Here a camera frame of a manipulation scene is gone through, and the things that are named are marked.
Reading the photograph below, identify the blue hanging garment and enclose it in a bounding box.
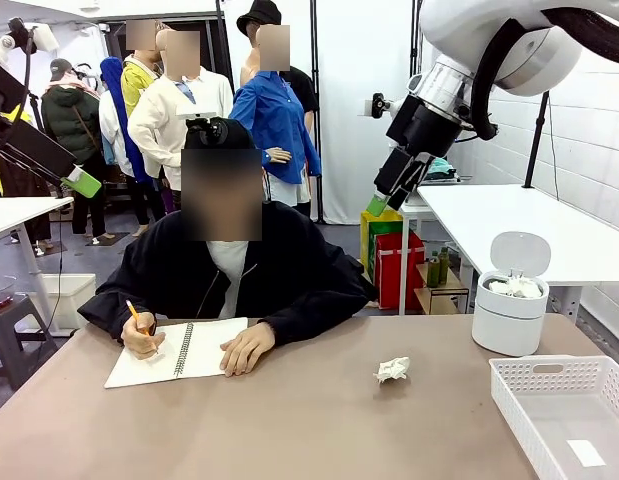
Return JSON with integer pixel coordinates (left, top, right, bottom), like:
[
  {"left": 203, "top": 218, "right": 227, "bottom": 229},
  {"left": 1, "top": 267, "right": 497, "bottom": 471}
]
[{"left": 99, "top": 56, "right": 151, "bottom": 184}]

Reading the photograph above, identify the white perforated plastic basket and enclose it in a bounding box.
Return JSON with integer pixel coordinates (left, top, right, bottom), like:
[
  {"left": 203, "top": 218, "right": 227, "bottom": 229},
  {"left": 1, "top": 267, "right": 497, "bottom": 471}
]
[{"left": 488, "top": 354, "right": 619, "bottom": 480}]

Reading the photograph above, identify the yellow pencil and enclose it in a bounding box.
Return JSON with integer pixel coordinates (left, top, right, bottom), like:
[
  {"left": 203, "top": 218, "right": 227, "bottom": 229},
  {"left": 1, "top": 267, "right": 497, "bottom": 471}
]
[{"left": 125, "top": 299, "right": 160, "bottom": 356}]

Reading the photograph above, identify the person's left forearm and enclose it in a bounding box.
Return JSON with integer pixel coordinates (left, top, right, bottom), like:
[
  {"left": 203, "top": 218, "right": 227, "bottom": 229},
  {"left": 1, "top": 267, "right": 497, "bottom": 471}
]
[{"left": 261, "top": 294, "right": 371, "bottom": 349}]

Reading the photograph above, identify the person's right hand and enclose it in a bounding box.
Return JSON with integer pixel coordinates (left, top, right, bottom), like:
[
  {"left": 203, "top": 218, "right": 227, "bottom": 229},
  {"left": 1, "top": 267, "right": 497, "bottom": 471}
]
[{"left": 121, "top": 312, "right": 167, "bottom": 361}]

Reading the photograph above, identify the head mounted camera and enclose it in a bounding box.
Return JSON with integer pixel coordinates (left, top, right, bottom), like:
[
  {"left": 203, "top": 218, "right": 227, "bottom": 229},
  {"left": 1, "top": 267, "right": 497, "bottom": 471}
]
[{"left": 176, "top": 110, "right": 233, "bottom": 148}]

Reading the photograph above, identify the black bucket hat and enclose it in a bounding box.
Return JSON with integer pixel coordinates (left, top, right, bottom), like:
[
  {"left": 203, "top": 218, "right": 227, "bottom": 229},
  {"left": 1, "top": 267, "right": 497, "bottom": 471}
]
[{"left": 236, "top": 0, "right": 283, "bottom": 37}]

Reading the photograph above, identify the white side table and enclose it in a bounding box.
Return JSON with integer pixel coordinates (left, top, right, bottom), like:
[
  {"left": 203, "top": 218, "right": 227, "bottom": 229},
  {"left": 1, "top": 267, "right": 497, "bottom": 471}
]
[{"left": 0, "top": 196, "right": 74, "bottom": 294}]

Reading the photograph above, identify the white lidded trash bin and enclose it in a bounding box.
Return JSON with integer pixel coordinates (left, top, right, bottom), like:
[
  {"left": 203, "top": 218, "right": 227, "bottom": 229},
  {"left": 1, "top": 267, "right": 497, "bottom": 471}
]
[{"left": 471, "top": 230, "right": 552, "bottom": 357}]

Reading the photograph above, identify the teal cloth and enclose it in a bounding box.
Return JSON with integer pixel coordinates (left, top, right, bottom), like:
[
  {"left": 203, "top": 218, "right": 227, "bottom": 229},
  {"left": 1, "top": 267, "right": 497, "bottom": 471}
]
[{"left": 427, "top": 157, "right": 458, "bottom": 181}]

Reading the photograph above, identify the person's right forearm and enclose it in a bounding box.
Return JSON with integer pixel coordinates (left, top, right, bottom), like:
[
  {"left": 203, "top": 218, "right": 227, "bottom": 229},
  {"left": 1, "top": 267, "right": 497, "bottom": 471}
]
[{"left": 77, "top": 292, "right": 141, "bottom": 346}]

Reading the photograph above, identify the standing person dark jacket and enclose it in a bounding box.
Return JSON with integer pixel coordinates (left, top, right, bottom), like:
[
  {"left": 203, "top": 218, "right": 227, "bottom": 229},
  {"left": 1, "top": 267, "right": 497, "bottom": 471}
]
[{"left": 40, "top": 58, "right": 109, "bottom": 239}]

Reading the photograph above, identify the grey stool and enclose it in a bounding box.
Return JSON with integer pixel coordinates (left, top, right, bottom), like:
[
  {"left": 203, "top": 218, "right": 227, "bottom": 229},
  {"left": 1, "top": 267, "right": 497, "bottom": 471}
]
[{"left": 0, "top": 293, "right": 59, "bottom": 391}]

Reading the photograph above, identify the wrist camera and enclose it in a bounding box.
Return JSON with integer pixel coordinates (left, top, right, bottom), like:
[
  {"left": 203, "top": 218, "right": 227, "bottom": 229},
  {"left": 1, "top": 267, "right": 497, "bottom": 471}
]
[
  {"left": 7, "top": 16, "right": 60, "bottom": 54},
  {"left": 358, "top": 92, "right": 406, "bottom": 120}
]

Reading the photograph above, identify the large white table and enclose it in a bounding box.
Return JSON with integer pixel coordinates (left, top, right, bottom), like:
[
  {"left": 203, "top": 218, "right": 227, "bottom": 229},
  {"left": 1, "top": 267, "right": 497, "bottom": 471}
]
[{"left": 417, "top": 183, "right": 619, "bottom": 317}]

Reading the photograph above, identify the red bag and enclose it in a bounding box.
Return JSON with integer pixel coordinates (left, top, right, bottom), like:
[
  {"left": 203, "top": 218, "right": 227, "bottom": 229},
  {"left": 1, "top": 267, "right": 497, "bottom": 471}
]
[{"left": 373, "top": 230, "right": 426, "bottom": 310}]

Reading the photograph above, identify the crumpled paper in bin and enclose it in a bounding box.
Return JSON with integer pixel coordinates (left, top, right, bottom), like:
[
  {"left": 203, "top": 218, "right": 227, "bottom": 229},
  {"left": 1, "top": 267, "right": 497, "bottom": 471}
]
[{"left": 488, "top": 276, "right": 543, "bottom": 300}]

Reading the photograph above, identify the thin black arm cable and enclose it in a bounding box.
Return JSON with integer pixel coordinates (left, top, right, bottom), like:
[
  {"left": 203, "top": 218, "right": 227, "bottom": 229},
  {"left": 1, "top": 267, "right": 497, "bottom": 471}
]
[{"left": 0, "top": 27, "right": 36, "bottom": 162}]

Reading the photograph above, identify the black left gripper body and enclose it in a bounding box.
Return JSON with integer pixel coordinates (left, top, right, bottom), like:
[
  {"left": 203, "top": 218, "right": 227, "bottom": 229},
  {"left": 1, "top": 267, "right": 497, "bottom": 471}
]
[{"left": 0, "top": 57, "right": 29, "bottom": 117}]

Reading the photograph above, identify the blue shirt mannequin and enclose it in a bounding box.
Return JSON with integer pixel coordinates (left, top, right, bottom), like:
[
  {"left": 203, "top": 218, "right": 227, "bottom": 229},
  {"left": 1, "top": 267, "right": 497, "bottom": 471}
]
[{"left": 227, "top": 47, "right": 323, "bottom": 207}]

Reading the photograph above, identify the white paper ball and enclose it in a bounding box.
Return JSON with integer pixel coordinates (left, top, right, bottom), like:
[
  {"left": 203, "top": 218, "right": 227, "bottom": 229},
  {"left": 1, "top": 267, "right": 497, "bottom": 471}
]
[{"left": 372, "top": 355, "right": 412, "bottom": 385}]

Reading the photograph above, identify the yellow jacket mannequin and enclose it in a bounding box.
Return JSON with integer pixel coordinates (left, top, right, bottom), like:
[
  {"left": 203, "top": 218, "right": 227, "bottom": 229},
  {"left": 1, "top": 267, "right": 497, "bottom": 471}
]
[{"left": 119, "top": 19, "right": 163, "bottom": 119}]

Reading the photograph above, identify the black cap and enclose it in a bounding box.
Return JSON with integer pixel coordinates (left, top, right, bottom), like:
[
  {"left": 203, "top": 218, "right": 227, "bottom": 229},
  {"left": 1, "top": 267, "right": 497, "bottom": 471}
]
[{"left": 183, "top": 118, "right": 257, "bottom": 151}]

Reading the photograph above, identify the small white table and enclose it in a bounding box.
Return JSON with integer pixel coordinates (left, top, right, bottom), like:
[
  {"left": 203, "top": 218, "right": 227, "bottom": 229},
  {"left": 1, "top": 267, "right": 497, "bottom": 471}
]
[{"left": 388, "top": 197, "right": 440, "bottom": 316}]

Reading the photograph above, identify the white floor storage bin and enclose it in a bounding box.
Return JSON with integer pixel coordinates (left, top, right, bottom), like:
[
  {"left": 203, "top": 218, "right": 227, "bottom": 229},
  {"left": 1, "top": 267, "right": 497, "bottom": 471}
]
[{"left": 38, "top": 273, "right": 98, "bottom": 332}]

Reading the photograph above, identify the black tripod stand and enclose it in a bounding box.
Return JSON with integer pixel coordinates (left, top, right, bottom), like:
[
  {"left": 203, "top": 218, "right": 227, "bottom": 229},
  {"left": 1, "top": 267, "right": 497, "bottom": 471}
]
[{"left": 521, "top": 89, "right": 559, "bottom": 190}]

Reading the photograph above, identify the white jacket mannequin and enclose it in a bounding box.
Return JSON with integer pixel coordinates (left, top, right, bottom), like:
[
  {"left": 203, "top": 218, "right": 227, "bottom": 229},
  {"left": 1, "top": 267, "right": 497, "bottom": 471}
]
[{"left": 127, "top": 29, "right": 235, "bottom": 194}]

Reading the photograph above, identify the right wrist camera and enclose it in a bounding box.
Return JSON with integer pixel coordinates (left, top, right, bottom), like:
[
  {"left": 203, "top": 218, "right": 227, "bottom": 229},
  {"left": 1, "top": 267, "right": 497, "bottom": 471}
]
[{"left": 358, "top": 92, "right": 406, "bottom": 120}]

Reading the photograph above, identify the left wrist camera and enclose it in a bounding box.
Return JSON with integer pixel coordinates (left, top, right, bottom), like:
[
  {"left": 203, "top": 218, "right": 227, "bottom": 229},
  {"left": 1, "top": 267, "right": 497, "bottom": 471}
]
[{"left": 7, "top": 16, "right": 60, "bottom": 54}]

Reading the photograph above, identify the black light stand pole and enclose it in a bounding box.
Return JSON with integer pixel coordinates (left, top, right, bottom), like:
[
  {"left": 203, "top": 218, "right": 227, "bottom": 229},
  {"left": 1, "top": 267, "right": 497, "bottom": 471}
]
[
  {"left": 308, "top": 0, "right": 326, "bottom": 225},
  {"left": 408, "top": 0, "right": 426, "bottom": 81}
]

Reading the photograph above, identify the low wooden shelf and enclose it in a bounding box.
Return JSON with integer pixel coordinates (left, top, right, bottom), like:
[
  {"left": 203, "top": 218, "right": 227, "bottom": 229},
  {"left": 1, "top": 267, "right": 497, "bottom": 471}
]
[{"left": 413, "top": 262, "right": 470, "bottom": 315}]

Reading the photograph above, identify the white spiral notebook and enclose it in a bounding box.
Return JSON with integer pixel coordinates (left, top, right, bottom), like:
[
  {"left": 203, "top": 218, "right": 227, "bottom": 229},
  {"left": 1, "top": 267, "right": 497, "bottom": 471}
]
[{"left": 103, "top": 317, "right": 250, "bottom": 390}]

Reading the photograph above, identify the seated person black jacket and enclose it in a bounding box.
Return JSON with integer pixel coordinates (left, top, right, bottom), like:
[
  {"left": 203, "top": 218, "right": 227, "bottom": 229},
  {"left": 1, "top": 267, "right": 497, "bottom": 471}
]
[{"left": 77, "top": 199, "right": 378, "bottom": 350}]

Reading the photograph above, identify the person's left hand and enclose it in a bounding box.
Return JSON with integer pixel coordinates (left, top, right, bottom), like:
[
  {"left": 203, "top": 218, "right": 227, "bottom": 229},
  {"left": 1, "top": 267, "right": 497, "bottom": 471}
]
[{"left": 219, "top": 321, "right": 277, "bottom": 378}]

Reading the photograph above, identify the yellow green bag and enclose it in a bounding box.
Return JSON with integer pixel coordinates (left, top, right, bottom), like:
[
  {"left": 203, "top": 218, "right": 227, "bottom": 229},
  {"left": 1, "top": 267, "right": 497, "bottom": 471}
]
[{"left": 359, "top": 209, "right": 405, "bottom": 281}]

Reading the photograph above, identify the red glass bowl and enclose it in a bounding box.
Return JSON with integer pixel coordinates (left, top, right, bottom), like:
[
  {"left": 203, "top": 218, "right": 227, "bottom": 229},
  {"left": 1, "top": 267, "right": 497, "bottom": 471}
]
[{"left": 0, "top": 275, "right": 19, "bottom": 312}]

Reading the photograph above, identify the thick black arm hose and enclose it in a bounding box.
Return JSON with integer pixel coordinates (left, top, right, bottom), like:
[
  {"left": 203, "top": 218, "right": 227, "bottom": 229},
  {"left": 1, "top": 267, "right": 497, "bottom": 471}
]
[{"left": 469, "top": 7, "right": 619, "bottom": 142}]

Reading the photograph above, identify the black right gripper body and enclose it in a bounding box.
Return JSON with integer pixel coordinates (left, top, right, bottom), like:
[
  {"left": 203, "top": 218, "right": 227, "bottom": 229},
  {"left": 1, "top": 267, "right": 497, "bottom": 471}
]
[{"left": 386, "top": 93, "right": 471, "bottom": 158}]

